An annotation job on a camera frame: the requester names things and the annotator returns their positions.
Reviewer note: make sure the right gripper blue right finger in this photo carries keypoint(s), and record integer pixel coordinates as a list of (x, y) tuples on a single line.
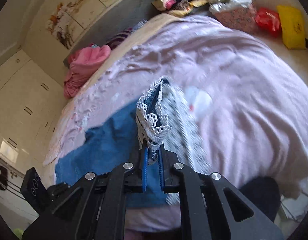
[(161, 152)]

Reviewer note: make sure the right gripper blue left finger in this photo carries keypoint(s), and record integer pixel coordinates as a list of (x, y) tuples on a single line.
[(144, 155)]

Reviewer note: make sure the blue denim pants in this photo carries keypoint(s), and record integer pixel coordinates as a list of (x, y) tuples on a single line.
[(160, 117)]

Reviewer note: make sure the pink cloud-print quilt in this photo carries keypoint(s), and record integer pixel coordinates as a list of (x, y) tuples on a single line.
[(250, 107)]

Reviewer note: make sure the peach floral bed sheet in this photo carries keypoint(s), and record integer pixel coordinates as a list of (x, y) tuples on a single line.
[(140, 36)]

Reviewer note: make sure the pink crumpled blanket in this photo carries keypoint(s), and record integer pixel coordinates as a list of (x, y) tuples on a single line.
[(82, 65)]

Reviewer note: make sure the purple striped pillow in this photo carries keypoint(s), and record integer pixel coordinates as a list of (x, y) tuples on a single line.
[(115, 41)]

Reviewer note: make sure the grey quilted headboard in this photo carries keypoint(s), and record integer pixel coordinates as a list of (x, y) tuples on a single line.
[(125, 14)]

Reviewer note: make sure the red plastic bag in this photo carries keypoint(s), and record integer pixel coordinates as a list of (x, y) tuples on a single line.
[(269, 21)]

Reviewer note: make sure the yellow bag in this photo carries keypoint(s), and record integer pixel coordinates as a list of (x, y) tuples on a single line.
[(293, 29)]

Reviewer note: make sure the cream wardrobe with handles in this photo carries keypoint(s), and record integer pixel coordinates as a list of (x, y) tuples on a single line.
[(30, 106)]

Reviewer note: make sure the wall painting panels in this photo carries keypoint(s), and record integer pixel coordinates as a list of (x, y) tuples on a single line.
[(69, 18)]

